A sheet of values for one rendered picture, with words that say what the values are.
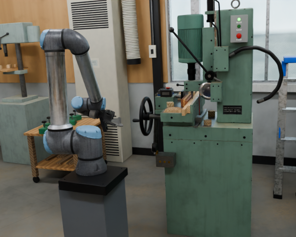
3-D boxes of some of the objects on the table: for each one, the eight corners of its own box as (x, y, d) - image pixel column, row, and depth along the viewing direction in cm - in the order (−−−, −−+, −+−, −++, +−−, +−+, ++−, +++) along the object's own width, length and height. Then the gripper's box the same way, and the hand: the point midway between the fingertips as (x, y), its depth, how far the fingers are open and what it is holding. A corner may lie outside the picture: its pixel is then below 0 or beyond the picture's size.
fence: (203, 95, 279) (203, 89, 278) (205, 95, 279) (205, 89, 278) (190, 113, 224) (190, 104, 222) (192, 113, 223) (192, 104, 222)
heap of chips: (166, 109, 238) (165, 105, 237) (184, 109, 234) (184, 105, 233) (162, 112, 230) (162, 108, 229) (182, 112, 226) (181, 108, 225)
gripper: (96, 108, 254) (123, 119, 250) (101, 106, 262) (128, 116, 258) (93, 119, 257) (120, 130, 252) (98, 116, 265) (124, 127, 261)
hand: (121, 126), depth 256 cm, fingers closed
